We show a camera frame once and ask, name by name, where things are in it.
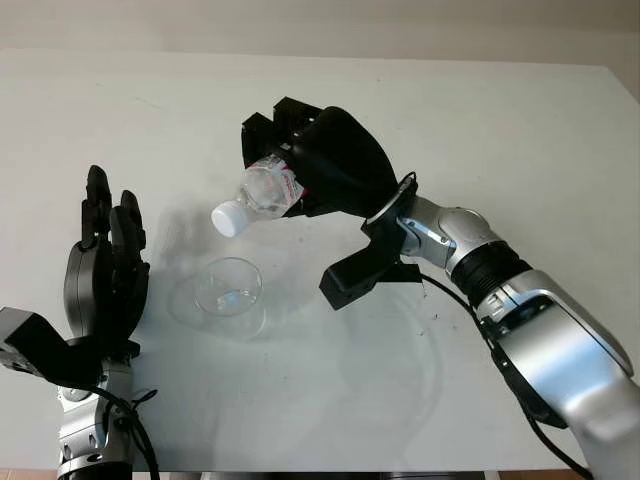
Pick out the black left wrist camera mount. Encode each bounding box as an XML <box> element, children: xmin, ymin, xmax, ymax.
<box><xmin>0</xmin><ymin>307</ymin><xmax>104</xmax><ymax>390</ymax></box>

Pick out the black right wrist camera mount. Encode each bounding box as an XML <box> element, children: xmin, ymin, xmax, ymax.
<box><xmin>318</xmin><ymin>192</ymin><xmax>422</xmax><ymax>311</ymax></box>

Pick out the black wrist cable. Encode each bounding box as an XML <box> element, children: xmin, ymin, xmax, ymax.
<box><xmin>418</xmin><ymin>272</ymin><xmax>595</xmax><ymax>480</ymax></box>
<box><xmin>84</xmin><ymin>384</ymin><xmax>162</xmax><ymax>480</ymax></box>

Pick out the clear glass cup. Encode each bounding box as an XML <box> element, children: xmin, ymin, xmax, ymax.
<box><xmin>193</xmin><ymin>256</ymin><xmax>265</xmax><ymax>343</ymax></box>

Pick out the dark robot torso edge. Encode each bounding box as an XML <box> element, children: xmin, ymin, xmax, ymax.
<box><xmin>199</xmin><ymin>471</ymin><xmax>501</xmax><ymax>480</ymax></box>

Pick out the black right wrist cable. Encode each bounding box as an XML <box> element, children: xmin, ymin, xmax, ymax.
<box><xmin>418</xmin><ymin>272</ymin><xmax>595</xmax><ymax>480</ymax></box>

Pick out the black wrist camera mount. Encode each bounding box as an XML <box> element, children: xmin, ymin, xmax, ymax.
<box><xmin>0</xmin><ymin>307</ymin><xmax>104</xmax><ymax>390</ymax></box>
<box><xmin>318</xmin><ymin>192</ymin><xmax>422</xmax><ymax>311</ymax></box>

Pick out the clear plastic water bottle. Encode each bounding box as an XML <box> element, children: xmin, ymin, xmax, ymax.
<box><xmin>210</xmin><ymin>154</ymin><xmax>307</xmax><ymax>238</ymax></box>

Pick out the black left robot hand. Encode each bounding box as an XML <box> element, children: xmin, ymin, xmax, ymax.
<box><xmin>63</xmin><ymin>164</ymin><xmax>152</xmax><ymax>362</ymax></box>

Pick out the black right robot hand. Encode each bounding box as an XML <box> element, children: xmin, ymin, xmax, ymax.
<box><xmin>238</xmin><ymin>96</ymin><xmax>399</xmax><ymax>221</ymax></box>

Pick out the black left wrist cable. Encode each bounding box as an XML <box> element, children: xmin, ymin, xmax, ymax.
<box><xmin>84</xmin><ymin>384</ymin><xmax>162</xmax><ymax>480</ymax></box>

